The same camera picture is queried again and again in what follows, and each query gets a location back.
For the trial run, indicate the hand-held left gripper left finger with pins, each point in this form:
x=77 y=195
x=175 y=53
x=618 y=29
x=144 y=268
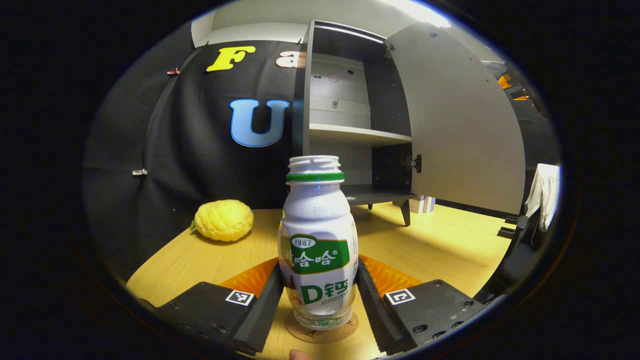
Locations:
x=257 y=320

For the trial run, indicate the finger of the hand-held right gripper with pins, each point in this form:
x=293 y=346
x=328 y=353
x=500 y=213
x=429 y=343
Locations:
x=522 y=97
x=505 y=81

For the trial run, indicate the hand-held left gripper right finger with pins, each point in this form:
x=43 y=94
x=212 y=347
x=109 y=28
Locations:
x=375 y=315

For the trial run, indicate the round cork coaster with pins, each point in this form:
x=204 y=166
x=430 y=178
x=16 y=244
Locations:
x=322 y=337

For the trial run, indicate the beige cabinet door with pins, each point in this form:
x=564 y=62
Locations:
x=460 y=125

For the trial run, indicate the white green label bottle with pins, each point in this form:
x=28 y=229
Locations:
x=317 y=215

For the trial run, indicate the grey cabinet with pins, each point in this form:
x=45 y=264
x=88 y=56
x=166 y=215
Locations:
x=340 y=105

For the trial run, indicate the white cloth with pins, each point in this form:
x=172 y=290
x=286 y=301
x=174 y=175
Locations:
x=545 y=195

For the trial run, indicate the yellow lemon plush toy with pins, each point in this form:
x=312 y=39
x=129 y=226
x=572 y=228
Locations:
x=224 y=220

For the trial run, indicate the long ceiling light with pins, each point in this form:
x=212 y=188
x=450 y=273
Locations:
x=420 y=11

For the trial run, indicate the white spine book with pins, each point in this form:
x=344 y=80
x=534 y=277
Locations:
x=417 y=205

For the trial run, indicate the black chair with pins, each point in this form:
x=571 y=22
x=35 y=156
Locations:
x=520 y=260

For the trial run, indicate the black backdrop cloth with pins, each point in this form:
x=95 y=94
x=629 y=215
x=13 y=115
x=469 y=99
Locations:
x=190 y=150

